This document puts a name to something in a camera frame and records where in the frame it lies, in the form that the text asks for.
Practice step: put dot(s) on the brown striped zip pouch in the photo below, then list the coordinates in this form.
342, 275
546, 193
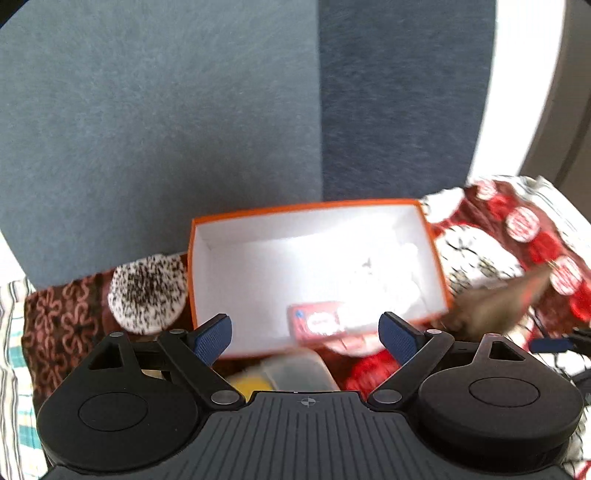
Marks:
480, 311

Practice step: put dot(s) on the striped bed sheet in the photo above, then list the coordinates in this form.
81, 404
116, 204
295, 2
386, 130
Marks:
21, 454

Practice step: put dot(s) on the grey fabric panel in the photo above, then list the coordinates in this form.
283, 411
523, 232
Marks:
121, 121

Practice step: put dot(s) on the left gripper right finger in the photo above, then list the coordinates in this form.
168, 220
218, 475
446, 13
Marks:
418, 352

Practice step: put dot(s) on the orange cardboard box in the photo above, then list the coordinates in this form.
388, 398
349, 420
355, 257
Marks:
367, 256

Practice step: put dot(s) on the dark blue fabric panel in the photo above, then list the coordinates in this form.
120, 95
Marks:
403, 93

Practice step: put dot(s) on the red patterned fleece blanket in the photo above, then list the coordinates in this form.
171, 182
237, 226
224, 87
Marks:
491, 410

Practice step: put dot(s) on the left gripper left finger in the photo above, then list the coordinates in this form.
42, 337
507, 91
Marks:
192, 356

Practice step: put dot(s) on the pink tissue pack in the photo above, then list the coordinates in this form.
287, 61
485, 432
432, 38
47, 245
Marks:
314, 322

